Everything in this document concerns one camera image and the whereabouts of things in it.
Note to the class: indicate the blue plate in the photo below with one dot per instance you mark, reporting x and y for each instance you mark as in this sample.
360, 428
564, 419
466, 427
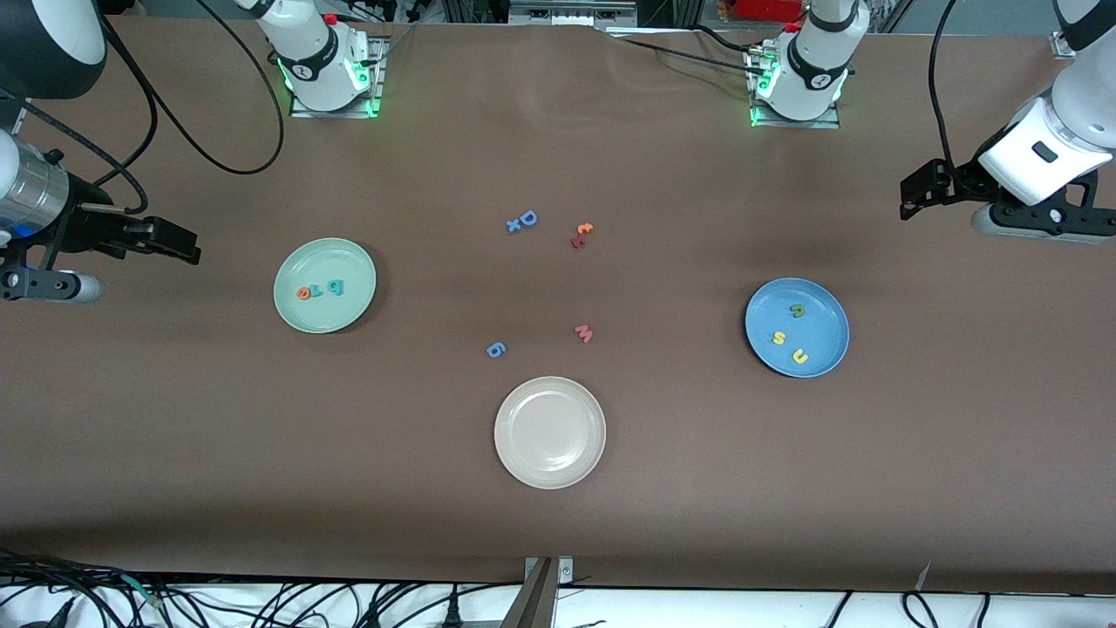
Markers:
824, 323

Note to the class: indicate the pink foam letter w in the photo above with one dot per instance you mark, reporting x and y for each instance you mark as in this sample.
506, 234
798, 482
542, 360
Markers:
583, 333

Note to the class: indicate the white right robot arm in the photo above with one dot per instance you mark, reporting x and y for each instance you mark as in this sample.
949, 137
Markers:
305, 35

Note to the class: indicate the black power plug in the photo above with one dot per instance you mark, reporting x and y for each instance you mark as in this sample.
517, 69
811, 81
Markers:
452, 615

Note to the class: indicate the beige plate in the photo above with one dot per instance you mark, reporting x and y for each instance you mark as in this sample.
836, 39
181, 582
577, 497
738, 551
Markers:
550, 433

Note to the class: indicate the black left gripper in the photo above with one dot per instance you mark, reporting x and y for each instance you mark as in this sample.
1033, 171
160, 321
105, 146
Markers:
960, 184

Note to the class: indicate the green plate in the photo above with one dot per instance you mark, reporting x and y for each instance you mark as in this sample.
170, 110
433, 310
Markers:
340, 257

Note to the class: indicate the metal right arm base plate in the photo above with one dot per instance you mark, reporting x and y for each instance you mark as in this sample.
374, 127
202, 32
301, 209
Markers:
336, 114

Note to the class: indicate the metal table edge bracket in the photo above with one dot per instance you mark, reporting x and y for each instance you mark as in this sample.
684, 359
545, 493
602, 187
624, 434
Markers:
545, 602

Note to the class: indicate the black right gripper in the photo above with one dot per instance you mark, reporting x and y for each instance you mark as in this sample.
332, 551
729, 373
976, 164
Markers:
87, 226

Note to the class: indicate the red box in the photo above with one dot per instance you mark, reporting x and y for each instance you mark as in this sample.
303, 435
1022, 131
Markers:
767, 9

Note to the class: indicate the grey metal box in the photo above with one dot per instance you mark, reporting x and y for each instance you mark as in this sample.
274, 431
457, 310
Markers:
567, 13

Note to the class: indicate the blue foam letter D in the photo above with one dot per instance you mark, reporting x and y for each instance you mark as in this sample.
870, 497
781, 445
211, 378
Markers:
533, 218

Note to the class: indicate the white paper scrap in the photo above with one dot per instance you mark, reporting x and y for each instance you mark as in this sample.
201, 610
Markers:
924, 577

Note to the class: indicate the brown table cover mat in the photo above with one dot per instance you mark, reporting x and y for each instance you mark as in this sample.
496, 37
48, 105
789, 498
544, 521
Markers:
174, 436

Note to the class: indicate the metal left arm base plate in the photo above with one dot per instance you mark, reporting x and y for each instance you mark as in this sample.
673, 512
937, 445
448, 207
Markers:
798, 124

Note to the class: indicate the blue foam letter g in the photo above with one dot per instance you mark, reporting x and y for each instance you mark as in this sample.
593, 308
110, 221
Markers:
500, 349

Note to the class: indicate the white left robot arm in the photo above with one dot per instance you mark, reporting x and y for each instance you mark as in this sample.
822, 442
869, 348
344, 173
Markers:
1037, 148

